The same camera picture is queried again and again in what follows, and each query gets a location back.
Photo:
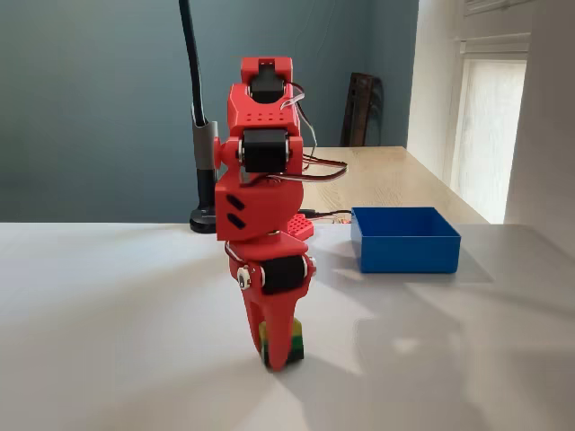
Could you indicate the white window blind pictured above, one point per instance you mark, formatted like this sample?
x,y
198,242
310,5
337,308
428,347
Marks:
x,y
489,134

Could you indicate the dark wooden chair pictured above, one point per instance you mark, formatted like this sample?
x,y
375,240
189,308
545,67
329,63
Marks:
x,y
359,112

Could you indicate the blue plastic box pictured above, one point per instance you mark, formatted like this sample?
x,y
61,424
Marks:
x,y
404,251

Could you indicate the red robot arm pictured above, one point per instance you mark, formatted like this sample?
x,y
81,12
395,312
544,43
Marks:
x,y
260,211

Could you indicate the green lego block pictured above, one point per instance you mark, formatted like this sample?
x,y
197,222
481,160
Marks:
x,y
297,341

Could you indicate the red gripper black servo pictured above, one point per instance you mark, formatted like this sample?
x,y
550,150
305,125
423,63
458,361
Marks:
x,y
282,275

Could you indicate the black gooseneck stand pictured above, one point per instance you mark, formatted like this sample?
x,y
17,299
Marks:
x,y
204,188

